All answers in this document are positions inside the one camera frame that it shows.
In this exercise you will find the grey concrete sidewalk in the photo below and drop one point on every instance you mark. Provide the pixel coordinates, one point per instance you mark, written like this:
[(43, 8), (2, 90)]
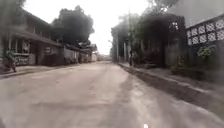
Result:
[(180, 83), (26, 70)]

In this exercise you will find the pale boundary wall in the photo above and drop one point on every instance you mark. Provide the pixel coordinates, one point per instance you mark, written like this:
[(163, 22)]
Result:
[(70, 55)]

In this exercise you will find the broad dark tree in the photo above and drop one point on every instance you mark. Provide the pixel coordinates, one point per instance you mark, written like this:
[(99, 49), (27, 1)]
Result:
[(75, 28)]

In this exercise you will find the pole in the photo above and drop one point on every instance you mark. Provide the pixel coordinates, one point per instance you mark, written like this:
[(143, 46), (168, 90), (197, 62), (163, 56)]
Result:
[(129, 40)]

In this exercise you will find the flowering bush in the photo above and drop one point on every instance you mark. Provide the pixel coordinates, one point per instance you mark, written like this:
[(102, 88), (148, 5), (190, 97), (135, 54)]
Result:
[(204, 52)]

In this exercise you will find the house with porch roof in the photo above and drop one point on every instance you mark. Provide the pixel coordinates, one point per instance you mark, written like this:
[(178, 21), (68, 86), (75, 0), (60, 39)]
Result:
[(33, 43)]

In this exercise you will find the grey concrete road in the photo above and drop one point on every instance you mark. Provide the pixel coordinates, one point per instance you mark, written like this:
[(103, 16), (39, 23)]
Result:
[(96, 96)]

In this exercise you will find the dark overgrown building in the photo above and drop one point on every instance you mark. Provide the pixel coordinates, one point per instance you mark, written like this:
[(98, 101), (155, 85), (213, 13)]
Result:
[(153, 40)]

